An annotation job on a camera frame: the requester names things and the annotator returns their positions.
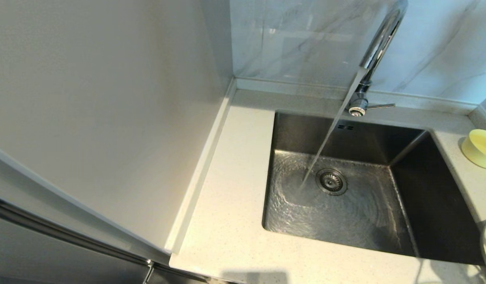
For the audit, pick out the pale yellow plastic bowl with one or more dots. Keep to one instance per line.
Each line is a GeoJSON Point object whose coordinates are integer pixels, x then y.
{"type": "Point", "coordinates": [481, 150]}

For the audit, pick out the stainless steel sink basin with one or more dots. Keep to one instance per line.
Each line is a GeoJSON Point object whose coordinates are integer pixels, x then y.
{"type": "Point", "coordinates": [357, 221]}

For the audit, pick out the running water stream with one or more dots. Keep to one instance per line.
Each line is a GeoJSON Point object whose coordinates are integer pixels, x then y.
{"type": "Point", "coordinates": [329, 130]}

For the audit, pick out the round metal drain strainer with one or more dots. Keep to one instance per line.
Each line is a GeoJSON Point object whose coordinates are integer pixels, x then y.
{"type": "Point", "coordinates": [331, 182]}

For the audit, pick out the beige tall cabinet panel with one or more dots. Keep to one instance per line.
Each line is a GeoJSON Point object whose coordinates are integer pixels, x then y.
{"type": "Point", "coordinates": [109, 118]}

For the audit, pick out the chrome gooseneck faucet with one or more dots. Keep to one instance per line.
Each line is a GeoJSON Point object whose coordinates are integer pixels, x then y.
{"type": "Point", "coordinates": [381, 43]}

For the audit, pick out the grey cabinet front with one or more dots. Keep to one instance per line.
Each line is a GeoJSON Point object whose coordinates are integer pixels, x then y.
{"type": "Point", "coordinates": [38, 252]}

